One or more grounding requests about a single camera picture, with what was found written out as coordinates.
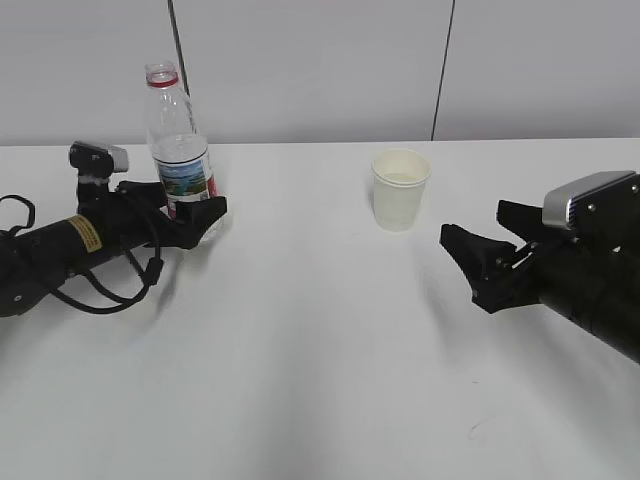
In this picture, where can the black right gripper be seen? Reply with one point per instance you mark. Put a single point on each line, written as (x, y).
(569, 277)

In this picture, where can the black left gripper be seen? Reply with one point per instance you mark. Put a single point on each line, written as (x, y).
(134, 213)

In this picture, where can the clear plastic water bottle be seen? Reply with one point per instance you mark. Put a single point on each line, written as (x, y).
(179, 150)

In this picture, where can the white paper cup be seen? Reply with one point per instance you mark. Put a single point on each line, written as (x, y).
(399, 180)

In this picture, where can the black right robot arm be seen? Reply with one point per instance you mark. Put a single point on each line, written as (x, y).
(620, 331)

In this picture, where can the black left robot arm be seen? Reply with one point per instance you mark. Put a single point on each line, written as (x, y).
(36, 262)

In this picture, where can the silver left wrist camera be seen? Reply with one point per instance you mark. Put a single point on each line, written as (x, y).
(98, 160)

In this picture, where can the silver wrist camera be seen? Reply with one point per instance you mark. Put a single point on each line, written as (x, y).
(98, 160)
(603, 200)

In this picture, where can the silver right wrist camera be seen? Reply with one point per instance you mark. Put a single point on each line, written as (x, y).
(603, 200)

